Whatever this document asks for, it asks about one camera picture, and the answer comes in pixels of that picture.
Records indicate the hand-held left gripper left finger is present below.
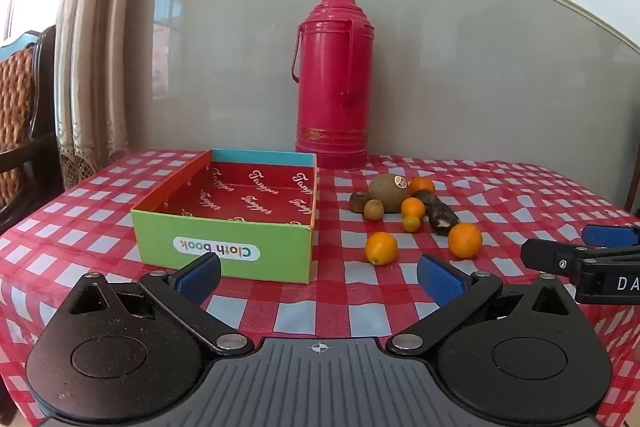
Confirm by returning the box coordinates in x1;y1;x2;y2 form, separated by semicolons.
67;253;253;355

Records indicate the large brown kiwi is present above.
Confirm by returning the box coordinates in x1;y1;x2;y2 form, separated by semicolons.
369;174;411;201

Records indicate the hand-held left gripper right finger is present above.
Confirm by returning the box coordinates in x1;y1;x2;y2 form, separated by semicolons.
387;254;573;355

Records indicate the beige lace curtain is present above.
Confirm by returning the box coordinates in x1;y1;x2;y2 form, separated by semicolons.
54;0;137;194

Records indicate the red checked tablecloth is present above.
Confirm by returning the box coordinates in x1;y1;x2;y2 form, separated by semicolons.
0;149;640;427

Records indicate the colourful cardboard box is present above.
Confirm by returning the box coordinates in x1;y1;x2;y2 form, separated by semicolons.
130;148;319;285

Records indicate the dark wooden woven chair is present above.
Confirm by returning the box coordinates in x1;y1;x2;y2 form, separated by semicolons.
0;25;63;233

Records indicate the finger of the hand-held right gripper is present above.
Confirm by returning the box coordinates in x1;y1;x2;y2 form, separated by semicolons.
520;238;601;280
582;223;640;249

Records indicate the red thermos flask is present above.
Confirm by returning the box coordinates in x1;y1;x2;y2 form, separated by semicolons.
291;0;375;171

